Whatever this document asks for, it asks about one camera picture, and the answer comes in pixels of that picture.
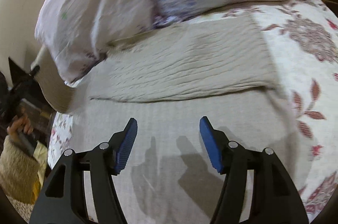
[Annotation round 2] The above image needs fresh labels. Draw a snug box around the floral quilted bedspread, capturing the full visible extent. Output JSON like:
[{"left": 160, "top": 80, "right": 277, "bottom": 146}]
[{"left": 47, "top": 0, "right": 338, "bottom": 223}]

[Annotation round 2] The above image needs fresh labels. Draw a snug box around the person's left hand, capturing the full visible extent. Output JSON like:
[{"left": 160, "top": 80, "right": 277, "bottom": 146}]
[{"left": 7, "top": 114, "right": 33, "bottom": 141}]

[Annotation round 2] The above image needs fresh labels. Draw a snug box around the beige cable knit sweater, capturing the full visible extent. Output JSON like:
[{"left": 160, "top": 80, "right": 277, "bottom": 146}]
[{"left": 35, "top": 13, "right": 304, "bottom": 223}]

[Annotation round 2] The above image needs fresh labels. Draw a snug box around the fuzzy beige left sleeve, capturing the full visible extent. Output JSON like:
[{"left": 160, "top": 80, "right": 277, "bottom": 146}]
[{"left": 0, "top": 136, "right": 41, "bottom": 205}]

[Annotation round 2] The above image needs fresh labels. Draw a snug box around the left floral pillow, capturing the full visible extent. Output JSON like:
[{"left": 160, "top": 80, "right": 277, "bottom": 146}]
[{"left": 34, "top": 0, "right": 155, "bottom": 82}]

